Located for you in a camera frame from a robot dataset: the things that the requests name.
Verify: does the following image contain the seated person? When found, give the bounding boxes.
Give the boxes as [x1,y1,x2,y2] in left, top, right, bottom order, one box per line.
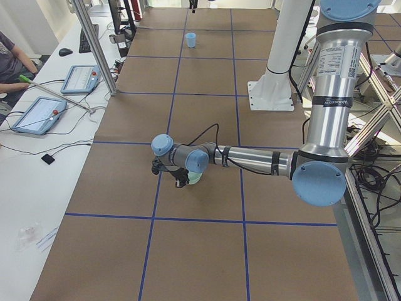
[1,32,38,107]

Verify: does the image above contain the near teach pendant tablet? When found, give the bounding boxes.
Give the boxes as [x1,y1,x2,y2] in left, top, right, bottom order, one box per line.
[11,97,67,135]

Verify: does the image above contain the light blue plastic cup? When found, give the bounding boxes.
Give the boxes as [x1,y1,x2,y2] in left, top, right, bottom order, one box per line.
[185,32,197,48]

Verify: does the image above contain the black computer monitor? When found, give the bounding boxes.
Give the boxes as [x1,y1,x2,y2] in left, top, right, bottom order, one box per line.
[108,0,137,38]

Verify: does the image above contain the teach pendant tablet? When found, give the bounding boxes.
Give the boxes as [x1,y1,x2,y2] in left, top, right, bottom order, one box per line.
[11,97,67,135]
[60,65,100,95]

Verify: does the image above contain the mint green bowl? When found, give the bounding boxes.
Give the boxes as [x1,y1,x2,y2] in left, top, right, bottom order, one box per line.
[188,171,202,185]

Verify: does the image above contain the small black square pad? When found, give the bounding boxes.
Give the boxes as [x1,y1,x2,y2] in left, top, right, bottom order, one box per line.
[41,154,55,165]

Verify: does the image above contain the black keyboard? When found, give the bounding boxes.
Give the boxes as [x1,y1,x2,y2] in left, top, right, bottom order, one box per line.
[78,24,99,53]

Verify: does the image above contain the white camera pillar mount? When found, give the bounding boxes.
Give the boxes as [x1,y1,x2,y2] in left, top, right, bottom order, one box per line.
[247,0,315,112]

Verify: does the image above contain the metal rod on desk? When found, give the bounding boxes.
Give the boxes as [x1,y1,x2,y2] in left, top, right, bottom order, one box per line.
[19,75,95,114]

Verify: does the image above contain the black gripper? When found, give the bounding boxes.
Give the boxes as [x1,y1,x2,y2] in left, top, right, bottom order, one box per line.
[172,167,189,188]

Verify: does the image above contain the aluminium side frame rack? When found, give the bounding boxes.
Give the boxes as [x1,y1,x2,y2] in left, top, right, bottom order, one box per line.
[334,55,400,300]

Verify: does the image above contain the clear plastic bag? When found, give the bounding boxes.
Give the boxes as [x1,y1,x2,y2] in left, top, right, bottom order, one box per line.
[16,222,43,251]

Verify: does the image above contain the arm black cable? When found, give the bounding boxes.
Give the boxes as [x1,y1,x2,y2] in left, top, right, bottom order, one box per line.
[186,123,273,176]

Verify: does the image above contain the far teach pendant tablet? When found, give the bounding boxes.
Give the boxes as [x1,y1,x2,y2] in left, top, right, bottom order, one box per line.
[60,65,100,95]

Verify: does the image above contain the black computer mouse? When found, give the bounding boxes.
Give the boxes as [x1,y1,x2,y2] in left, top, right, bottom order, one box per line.
[58,48,73,57]

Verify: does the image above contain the black box with label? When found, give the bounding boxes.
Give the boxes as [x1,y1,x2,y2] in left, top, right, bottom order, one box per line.
[109,34,131,57]

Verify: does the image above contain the aluminium frame post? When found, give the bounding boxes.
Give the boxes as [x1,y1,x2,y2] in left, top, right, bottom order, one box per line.
[71,0,117,96]

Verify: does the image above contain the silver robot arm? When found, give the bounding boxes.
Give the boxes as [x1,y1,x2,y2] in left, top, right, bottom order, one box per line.
[151,1,379,206]

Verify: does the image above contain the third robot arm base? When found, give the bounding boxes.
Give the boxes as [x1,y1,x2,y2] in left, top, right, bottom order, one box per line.
[370,44,400,78]

